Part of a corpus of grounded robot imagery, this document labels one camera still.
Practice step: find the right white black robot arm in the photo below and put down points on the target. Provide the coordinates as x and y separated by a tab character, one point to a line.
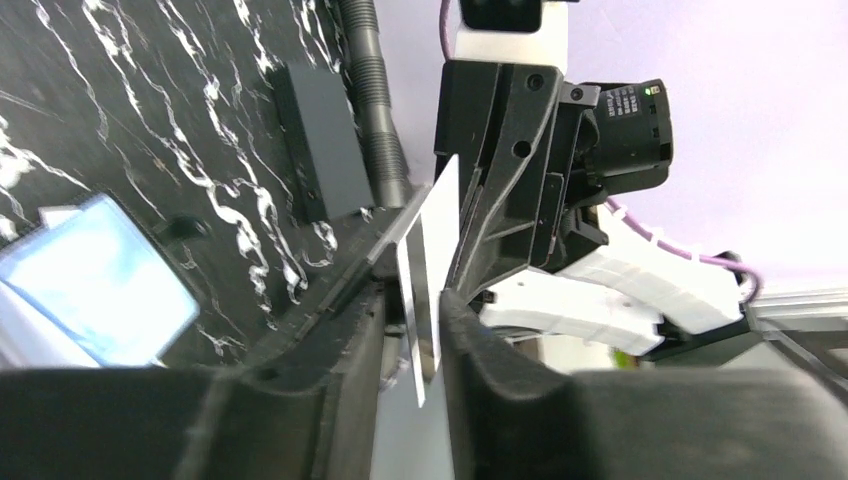
633	291

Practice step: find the white credit card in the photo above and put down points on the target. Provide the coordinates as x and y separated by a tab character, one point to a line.
413	258

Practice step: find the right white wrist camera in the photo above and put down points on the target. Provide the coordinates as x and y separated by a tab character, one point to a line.
511	32

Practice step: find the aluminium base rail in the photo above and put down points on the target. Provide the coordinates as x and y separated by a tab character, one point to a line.
808	328

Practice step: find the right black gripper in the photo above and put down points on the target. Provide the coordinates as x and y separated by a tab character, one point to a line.
534	150

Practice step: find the dark grey flat box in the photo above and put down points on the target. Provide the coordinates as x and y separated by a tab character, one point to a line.
322	143

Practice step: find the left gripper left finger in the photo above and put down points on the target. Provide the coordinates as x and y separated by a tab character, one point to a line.
308	414

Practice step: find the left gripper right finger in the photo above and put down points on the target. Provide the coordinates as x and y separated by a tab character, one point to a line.
513	418

